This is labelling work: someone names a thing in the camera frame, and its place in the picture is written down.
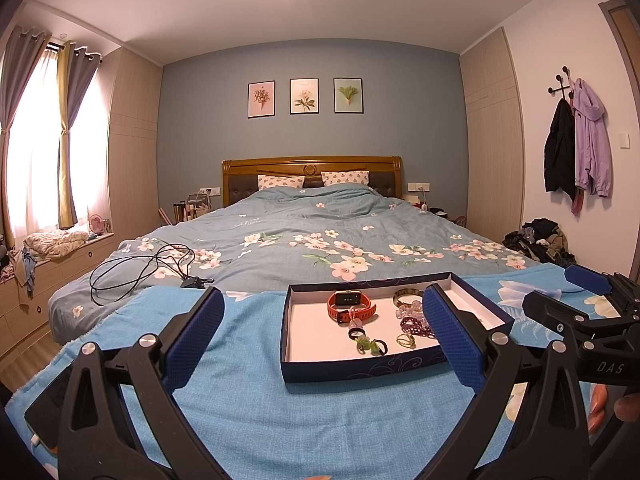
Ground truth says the window seat drawer cabinet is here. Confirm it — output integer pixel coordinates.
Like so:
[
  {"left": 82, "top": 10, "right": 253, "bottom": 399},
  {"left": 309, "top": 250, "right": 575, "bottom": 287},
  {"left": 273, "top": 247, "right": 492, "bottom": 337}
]
[{"left": 0, "top": 232, "right": 123, "bottom": 361}]

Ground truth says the green framed leaf picture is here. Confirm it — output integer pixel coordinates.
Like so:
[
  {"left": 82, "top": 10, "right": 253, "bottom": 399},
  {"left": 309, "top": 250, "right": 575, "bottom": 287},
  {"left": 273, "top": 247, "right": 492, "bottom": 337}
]
[{"left": 333, "top": 77, "right": 364, "bottom": 113}]

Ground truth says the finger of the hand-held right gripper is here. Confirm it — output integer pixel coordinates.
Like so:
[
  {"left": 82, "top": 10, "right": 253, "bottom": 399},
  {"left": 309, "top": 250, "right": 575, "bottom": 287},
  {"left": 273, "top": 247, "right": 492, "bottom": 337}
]
[
  {"left": 522, "top": 291, "right": 591, "bottom": 336},
  {"left": 565, "top": 264, "right": 640, "bottom": 318}
]

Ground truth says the pink framed flower picture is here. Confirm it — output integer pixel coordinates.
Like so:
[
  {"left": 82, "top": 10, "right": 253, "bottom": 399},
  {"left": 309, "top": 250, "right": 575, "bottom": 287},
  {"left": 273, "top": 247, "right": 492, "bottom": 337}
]
[{"left": 247, "top": 81, "right": 277, "bottom": 119}]

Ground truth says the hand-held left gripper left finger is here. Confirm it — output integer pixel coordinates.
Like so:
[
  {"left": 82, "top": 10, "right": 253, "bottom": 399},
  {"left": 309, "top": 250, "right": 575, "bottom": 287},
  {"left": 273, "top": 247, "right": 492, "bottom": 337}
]
[{"left": 56, "top": 286, "right": 226, "bottom": 480}]

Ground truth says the black smartphone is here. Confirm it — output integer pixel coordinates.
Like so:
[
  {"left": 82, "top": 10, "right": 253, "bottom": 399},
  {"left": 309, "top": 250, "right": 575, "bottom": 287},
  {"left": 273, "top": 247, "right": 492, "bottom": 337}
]
[{"left": 24, "top": 367, "right": 76, "bottom": 453}]

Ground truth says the clear bead bracelet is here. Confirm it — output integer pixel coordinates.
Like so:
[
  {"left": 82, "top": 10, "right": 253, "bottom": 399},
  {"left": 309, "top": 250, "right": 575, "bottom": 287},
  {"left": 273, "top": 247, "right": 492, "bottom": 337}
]
[{"left": 395, "top": 299, "right": 426, "bottom": 320}]

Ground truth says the person's right hand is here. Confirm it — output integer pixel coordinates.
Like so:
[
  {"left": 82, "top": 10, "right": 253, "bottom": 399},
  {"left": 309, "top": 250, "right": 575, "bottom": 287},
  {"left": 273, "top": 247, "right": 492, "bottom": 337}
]
[{"left": 587, "top": 382, "right": 640, "bottom": 436}]

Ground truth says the purple jacket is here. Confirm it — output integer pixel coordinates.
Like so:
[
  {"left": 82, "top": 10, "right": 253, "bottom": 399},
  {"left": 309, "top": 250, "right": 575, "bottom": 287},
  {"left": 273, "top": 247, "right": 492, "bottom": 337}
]
[{"left": 571, "top": 77, "right": 613, "bottom": 197}]

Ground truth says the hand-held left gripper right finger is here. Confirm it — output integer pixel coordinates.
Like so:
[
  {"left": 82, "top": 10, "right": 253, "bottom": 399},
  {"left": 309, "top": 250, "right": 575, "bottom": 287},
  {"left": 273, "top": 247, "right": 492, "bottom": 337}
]
[{"left": 421, "top": 282, "right": 596, "bottom": 480}]

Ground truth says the grey-blue floral duvet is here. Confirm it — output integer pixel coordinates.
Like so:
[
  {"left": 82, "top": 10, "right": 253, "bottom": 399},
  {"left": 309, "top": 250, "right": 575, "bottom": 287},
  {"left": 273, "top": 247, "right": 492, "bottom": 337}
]
[{"left": 47, "top": 183, "right": 543, "bottom": 346}]

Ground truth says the black cable with adapter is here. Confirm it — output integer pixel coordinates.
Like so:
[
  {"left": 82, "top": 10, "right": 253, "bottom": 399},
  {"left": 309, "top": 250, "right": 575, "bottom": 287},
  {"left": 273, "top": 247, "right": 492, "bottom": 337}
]
[{"left": 90, "top": 242, "right": 216, "bottom": 306}]

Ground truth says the pile of dark clothes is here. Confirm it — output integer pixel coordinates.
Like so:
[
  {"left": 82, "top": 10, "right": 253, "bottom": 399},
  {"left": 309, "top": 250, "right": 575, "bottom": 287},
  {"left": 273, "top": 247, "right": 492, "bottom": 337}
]
[{"left": 502, "top": 217, "right": 576, "bottom": 266}]

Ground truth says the wooden door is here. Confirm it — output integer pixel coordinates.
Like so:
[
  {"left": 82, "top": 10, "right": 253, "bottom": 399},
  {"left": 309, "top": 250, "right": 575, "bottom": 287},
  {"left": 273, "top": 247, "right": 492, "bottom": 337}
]
[{"left": 597, "top": 0, "right": 640, "bottom": 126}]

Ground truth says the black jacket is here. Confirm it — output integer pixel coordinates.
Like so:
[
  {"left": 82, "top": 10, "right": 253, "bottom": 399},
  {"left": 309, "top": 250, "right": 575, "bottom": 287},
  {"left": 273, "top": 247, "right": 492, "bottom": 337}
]
[{"left": 544, "top": 97, "right": 577, "bottom": 201}]

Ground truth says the yellow and grey curtain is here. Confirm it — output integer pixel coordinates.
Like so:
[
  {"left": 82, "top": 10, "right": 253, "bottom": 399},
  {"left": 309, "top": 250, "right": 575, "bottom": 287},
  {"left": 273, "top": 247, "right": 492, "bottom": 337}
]
[{"left": 56, "top": 42, "right": 101, "bottom": 228}]

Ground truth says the wooden bed headboard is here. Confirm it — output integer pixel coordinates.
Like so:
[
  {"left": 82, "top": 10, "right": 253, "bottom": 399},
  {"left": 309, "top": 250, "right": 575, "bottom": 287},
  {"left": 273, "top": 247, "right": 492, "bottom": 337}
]
[{"left": 222, "top": 156, "right": 403, "bottom": 207}]

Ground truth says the patterned white pillow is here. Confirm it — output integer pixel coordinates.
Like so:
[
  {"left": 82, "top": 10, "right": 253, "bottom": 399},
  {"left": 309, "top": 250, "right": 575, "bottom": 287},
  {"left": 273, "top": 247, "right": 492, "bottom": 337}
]
[
  {"left": 321, "top": 170, "right": 371, "bottom": 187},
  {"left": 257, "top": 175, "right": 306, "bottom": 191}
]

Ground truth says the green stone ring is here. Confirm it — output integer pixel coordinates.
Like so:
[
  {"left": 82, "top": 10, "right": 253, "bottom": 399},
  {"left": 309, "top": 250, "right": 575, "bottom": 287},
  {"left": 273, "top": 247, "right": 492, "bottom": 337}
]
[{"left": 356, "top": 338, "right": 389, "bottom": 357}]

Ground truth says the cream framed flower picture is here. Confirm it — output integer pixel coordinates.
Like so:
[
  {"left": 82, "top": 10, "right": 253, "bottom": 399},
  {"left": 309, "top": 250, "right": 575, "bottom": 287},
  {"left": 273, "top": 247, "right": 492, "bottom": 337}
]
[{"left": 290, "top": 78, "right": 320, "bottom": 115}]

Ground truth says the beige wardrobe by window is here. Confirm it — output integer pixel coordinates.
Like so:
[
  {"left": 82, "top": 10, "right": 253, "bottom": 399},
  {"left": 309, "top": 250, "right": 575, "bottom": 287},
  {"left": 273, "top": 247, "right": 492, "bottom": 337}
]
[{"left": 107, "top": 45, "right": 163, "bottom": 246}]

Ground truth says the crumpled light quilt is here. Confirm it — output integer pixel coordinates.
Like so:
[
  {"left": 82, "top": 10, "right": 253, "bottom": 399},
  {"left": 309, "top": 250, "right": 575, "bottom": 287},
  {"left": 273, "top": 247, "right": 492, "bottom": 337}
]
[{"left": 22, "top": 230, "right": 91, "bottom": 261}]

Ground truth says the black wall coat hook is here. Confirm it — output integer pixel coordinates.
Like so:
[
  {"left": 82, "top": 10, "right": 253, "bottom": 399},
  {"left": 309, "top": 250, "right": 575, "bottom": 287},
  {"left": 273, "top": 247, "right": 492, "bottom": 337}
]
[{"left": 545, "top": 65, "right": 576, "bottom": 98}]

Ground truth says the light blue floral blanket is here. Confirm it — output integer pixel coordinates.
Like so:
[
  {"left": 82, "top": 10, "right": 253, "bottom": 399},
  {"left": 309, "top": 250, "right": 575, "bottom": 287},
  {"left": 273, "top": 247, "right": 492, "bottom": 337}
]
[{"left": 5, "top": 260, "right": 640, "bottom": 480}]

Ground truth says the navy shallow cardboard box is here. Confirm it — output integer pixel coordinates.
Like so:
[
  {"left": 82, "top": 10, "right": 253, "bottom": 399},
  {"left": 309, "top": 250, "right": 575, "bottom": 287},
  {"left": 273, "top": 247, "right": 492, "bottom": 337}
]
[{"left": 280, "top": 272, "right": 516, "bottom": 384}]

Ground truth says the yellow-brown bangle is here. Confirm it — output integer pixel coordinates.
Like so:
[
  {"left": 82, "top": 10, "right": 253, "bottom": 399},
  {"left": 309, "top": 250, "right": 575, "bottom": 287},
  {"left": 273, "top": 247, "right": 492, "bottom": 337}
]
[{"left": 392, "top": 287, "right": 426, "bottom": 307}]

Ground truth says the blue hanging cloth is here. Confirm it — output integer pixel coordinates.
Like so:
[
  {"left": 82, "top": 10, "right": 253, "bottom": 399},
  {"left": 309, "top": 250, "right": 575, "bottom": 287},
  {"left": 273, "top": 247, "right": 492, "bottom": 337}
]
[{"left": 19, "top": 249, "right": 37, "bottom": 297}]

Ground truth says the dark red bead bracelet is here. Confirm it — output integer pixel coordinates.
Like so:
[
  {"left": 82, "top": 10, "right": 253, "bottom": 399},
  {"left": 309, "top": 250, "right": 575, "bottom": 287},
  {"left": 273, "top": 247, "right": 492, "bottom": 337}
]
[{"left": 399, "top": 316, "right": 435, "bottom": 337}]

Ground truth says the beige wardrobe by door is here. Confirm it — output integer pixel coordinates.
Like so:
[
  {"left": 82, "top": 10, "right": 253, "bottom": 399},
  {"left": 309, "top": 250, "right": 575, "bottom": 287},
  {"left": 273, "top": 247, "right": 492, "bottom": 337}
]
[{"left": 459, "top": 26, "right": 526, "bottom": 243}]

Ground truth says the orange smartwatch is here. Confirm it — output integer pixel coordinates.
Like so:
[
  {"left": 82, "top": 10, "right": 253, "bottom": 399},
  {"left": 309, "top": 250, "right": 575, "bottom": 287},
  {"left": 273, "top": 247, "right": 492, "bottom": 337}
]
[{"left": 327, "top": 290, "right": 377, "bottom": 326}]

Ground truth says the cluttered bedside table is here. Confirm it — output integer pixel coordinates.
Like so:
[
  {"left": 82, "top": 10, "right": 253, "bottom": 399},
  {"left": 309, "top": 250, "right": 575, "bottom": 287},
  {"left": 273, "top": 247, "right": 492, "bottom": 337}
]
[{"left": 415, "top": 199, "right": 468, "bottom": 226}]

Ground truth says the black curtain rod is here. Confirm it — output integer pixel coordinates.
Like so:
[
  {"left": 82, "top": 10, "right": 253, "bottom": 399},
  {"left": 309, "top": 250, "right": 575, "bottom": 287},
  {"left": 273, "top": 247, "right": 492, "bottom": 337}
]
[{"left": 45, "top": 42, "right": 103, "bottom": 63}]

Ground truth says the white sheer curtain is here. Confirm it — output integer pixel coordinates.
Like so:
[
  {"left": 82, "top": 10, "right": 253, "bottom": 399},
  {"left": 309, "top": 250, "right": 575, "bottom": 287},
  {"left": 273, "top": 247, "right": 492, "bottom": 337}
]
[{"left": 0, "top": 50, "right": 113, "bottom": 241}]

